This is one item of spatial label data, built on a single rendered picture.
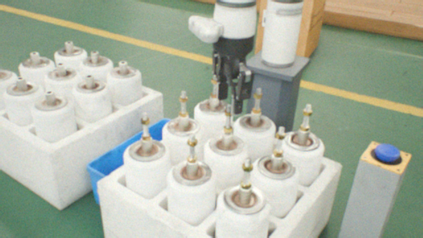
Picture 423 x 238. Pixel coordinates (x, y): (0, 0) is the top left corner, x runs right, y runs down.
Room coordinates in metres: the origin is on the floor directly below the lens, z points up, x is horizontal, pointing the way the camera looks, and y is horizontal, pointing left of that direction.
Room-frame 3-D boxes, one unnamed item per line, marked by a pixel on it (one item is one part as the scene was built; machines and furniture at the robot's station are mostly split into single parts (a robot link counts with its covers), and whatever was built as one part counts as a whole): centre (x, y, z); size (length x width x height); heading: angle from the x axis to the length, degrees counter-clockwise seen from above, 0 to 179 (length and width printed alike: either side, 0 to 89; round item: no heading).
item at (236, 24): (0.70, -0.02, 0.53); 0.11 x 0.09 x 0.06; 113
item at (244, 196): (0.54, -0.07, 0.26); 0.02 x 0.02 x 0.03
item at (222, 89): (0.73, -0.02, 0.36); 0.02 x 0.01 x 0.04; 113
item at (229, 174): (0.71, -0.04, 0.16); 0.10 x 0.10 x 0.18
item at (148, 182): (0.67, 0.13, 0.16); 0.10 x 0.10 x 0.18
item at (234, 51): (0.70, -0.04, 0.46); 0.08 x 0.08 x 0.09
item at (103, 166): (0.88, 0.17, 0.06); 0.30 x 0.11 x 0.12; 145
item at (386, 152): (0.60, -0.32, 0.32); 0.04 x 0.04 x 0.02
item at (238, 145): (0.70, -0.04, 0.25); 0.08 x 0.08 x 0.01
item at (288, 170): (0.63, -0.14, 0.25); 0.08 x 0.08 x 0.01
